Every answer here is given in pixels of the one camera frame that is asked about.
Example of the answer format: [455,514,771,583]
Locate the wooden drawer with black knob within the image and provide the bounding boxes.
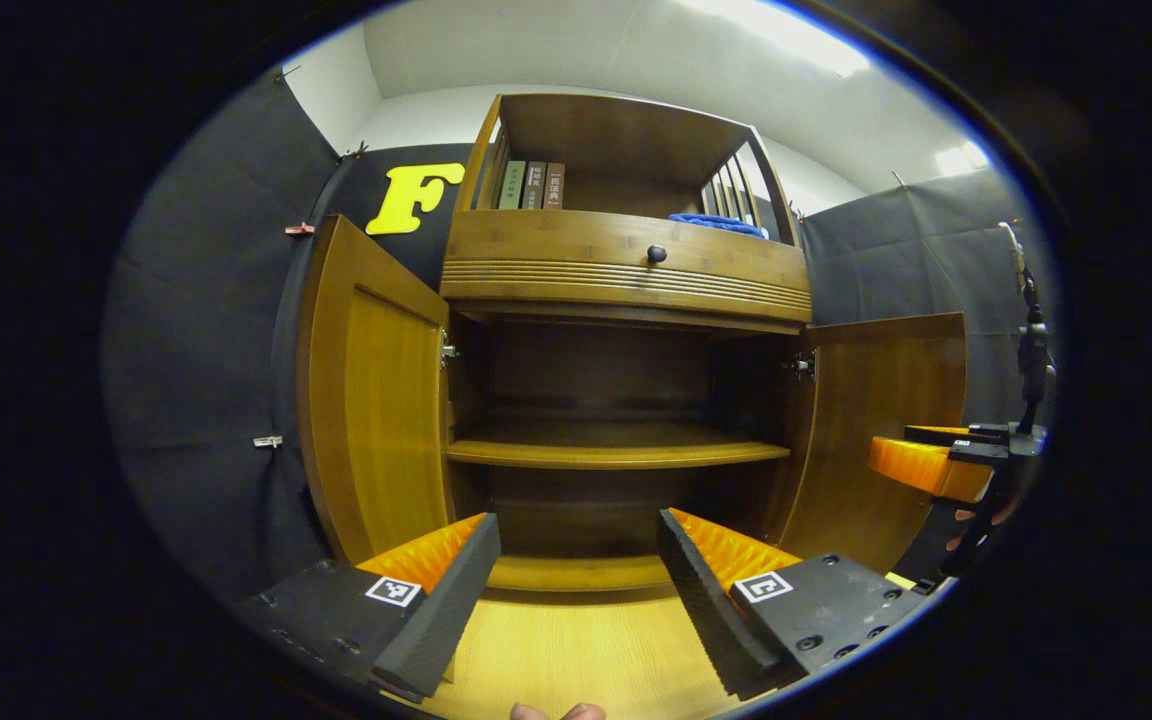
[439,208,813,323]

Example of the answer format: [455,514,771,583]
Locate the long ceiling light panel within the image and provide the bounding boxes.
[681,0,872,79]

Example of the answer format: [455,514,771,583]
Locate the wooden shoe cabinet door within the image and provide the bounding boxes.
[296,215,457,566]
[771,313,967,576]

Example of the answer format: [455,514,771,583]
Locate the wooden double-door shoe cabinet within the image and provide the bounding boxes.
[296,93,967,593]

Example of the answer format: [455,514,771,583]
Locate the black backdrop cloth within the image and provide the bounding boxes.
[101,65,1057,606]

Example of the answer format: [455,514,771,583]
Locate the small ceiling light panel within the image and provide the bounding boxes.
[934,140,992,178]

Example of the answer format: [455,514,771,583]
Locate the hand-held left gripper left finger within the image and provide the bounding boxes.
[236,512,502,701]

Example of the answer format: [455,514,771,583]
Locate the blue folded towel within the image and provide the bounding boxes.
[668,212,769,239]

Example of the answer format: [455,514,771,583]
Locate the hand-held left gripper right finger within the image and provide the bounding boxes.
[656,507,932,701]

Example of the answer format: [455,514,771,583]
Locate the wooden inner shelf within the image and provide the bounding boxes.
[446,440,792,471]

